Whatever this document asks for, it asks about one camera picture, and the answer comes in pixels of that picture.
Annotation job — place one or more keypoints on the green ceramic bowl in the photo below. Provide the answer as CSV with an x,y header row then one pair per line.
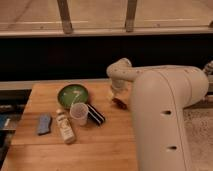
x,y
73,93

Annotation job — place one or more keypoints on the white ceramic cup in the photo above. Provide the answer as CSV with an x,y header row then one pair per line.
x,y
79,113

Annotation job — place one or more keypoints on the blue sponge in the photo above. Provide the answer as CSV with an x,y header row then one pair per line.
x,y
44,124

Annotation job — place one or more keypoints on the right metal post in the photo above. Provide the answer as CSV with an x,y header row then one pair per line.
x,y
130,15

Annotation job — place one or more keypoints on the white plastic bottle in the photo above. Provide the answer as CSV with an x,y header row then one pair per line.
x,y
65,128

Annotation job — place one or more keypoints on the metal post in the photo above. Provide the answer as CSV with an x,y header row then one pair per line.
x,y
130,15
65,16

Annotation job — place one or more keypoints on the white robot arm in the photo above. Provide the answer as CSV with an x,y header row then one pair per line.
x,y
158,96

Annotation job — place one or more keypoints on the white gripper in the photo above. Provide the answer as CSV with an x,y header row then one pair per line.
x,y
116,88

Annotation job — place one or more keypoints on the left metal post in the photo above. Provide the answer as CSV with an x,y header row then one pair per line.
x,y
65,16

